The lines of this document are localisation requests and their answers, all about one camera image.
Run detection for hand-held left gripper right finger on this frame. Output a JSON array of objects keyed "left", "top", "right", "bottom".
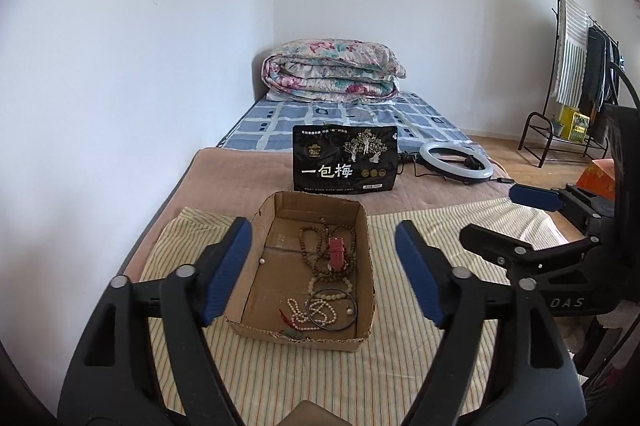
[{"left": 395, "top": 220, "right": 586, "bottom": 426}]

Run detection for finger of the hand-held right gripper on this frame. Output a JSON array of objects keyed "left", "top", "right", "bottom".
[
  {"left": 509, "top": 183, "right": 617, "bottom": 230},
  {"left": 459, "top": 222, "right": 602, "bottom": 278}
]

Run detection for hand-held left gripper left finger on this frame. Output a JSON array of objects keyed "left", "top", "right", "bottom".
[{"left": 57, "top": 216, "right": 253, "bottom": 426}]

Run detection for cardboard box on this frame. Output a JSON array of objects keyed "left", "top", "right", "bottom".
[{"left": 223, "top": 190, "right": 377, "bottom": 354}]

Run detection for brown wooden bead necklace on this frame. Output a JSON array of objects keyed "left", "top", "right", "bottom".
[{"left": 298, "top": 215, "right": 357, "bottom": 296}]

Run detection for red leather strap watch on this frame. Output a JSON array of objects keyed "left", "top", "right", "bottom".
[{"left": 325, "top": 235, "right": 349, "bottom": 272}]

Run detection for white pearl necklace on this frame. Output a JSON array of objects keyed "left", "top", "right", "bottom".
[{"left": 287, "top": 297, "right": 337, "bottom": 333}]

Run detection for blue metal bangle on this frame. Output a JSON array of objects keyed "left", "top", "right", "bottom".
[{"left": 305, "top": 288, "right": 359, "bottom": 332}]

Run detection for orange patterned box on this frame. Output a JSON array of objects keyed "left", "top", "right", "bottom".
[{"left": 574, "top": 158, "right": 619, "bottom": 198}]

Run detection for black metal shoe rack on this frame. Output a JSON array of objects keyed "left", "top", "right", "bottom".
[{"left": 518, "top": 111, "right": 609, "bottom": 168}]

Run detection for yellow box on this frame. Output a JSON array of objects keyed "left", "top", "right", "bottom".
[{"left": 556, "top": 105, "right": 592, "bottom": 142}]

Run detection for pink brown blanket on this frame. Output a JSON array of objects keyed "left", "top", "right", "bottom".
[{"left": 119, "top": 145, "right": 587, "bottom": 289}]

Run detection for black snack bag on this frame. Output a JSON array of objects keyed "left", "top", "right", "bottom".
[{"left": 291, "top": 123, "right": 400, "bottom": 196}]

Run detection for hanging dark clothes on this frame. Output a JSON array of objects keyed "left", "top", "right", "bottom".
[{"left": 579, "top": 24, "right": 627, "bottom": 113}]

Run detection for striped yellow towel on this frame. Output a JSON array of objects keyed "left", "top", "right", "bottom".
[{"left": 139, "top": 196, "right": 587, "bottom": 426}]

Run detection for blue checked bed sheet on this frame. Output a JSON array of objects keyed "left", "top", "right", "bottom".
[{"left": 215, "top": 90, "right": 472, "bottom": 155}]

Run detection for hanging green striped towel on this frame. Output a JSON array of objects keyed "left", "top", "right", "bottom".
[{"left": 555, "top": 0, "right": 591, "bottom": 106}]

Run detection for black clothes rack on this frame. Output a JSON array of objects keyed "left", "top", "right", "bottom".
[{"left": 547, "top": 0, "right": 632, "bottom": 123}]

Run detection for folded floral quilt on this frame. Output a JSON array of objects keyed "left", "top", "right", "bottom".
[{"left": 261, "top": 38, "right": 407, "bottom": 103}]

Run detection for ring light black cable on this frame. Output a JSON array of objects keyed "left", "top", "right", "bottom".
[{"left": 397, "top": 150, "right": 517, "bottom": 187}]

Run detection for green pendant red cord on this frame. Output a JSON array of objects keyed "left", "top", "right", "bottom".
[{"left": 277, "top": 310, "right": 302, "bottom": 341}]

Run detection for white ring light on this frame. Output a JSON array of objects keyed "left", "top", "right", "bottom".
[{"left": 418, "top": 141, "right": 494, "bottom": 182}]

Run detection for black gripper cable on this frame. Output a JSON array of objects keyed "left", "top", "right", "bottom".
[{"left": 606, "top": 55, "right": 640, "bottom": 108}]

